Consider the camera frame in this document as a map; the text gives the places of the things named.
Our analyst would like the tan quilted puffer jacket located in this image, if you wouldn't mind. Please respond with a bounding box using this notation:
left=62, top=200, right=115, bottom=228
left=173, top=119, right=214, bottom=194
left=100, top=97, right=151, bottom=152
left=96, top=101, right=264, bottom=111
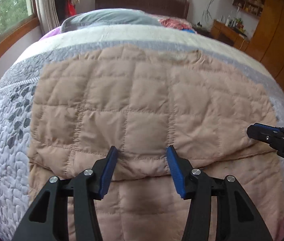
left=28, top=45, right=284, bottom=240

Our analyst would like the grey floral quilted bedspread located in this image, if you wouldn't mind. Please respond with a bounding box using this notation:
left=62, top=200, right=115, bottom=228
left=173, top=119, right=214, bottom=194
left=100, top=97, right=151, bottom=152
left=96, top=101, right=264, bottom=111
left=0, top=25, right=284, bottom=240

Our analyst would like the blue cloth on bed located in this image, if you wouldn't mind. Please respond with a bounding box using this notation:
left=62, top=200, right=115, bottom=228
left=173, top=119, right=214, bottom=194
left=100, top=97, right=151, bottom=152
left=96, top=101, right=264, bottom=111
left=181, top=29, right=197, bottom=34

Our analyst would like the red patterned cloth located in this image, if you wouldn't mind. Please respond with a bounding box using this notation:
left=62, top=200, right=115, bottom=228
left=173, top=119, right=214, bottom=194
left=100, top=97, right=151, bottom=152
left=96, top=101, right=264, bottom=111
left=158, top=17, right=192, bottom=30

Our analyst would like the grey pillow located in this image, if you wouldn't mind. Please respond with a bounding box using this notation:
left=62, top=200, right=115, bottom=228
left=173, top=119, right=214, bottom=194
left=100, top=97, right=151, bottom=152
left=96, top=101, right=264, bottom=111
left=61, top=8, right=162, bottom=33

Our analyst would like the wall shelf with items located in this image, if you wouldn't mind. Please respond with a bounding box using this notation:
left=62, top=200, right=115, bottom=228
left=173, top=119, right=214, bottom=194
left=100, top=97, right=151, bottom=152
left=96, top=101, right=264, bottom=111
left=232, top=0, right=265, bottom=17

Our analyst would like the wooden desk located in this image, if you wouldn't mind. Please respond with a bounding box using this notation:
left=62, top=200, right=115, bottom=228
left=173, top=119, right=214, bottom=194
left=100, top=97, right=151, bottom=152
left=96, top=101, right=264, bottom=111
left=210, top=20, right=250, bottom=52

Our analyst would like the wooden side window frame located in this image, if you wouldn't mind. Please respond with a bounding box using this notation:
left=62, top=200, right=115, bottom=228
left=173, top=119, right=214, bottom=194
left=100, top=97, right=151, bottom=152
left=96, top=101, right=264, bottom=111
left=0, top=0, right=40, bottom=82

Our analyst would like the dark wooden headboard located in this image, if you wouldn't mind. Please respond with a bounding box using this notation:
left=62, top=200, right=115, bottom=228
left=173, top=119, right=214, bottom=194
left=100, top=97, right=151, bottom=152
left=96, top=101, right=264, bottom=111
left=95, top=0, right=189, bottom=19

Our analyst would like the side window curtain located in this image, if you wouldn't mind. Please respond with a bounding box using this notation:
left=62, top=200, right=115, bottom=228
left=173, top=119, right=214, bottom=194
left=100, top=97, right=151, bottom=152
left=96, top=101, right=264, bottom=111
left=35, top=0, right=59, bottom=34

